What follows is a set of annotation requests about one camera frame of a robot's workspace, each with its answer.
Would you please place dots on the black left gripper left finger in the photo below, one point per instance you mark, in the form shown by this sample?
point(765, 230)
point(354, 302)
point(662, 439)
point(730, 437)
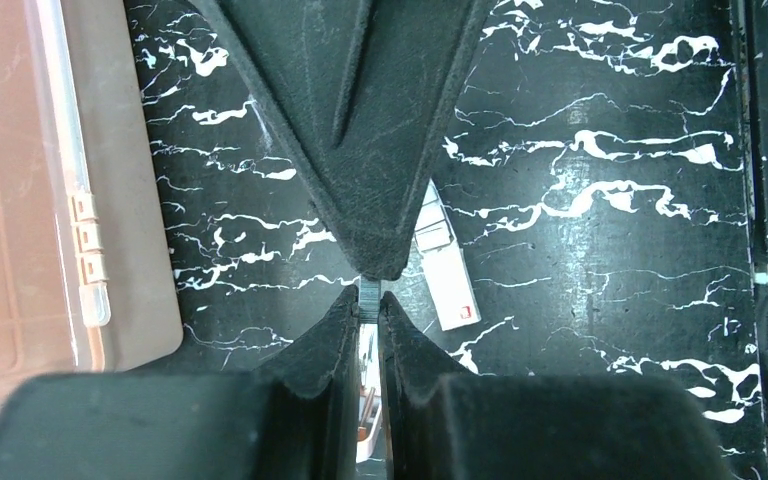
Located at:
point(293, 417)

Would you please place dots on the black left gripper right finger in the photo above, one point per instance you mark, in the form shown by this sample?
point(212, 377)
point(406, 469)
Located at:
point(446, 422)

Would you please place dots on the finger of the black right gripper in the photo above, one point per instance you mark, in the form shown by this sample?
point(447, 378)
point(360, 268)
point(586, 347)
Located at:
point(359, 94)

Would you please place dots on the pink white small stapler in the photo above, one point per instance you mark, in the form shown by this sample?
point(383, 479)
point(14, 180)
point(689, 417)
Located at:
point(370, 393)

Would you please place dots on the white staples box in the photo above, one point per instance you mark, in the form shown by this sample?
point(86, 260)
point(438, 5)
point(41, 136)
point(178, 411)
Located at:
point(443, 265)

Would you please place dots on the small grey staple strip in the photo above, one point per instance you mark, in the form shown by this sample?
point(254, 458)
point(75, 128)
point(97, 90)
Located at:
point(369, 296)

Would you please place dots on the pink plastic storage box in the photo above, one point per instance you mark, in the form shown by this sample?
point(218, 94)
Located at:
point(85, 276)

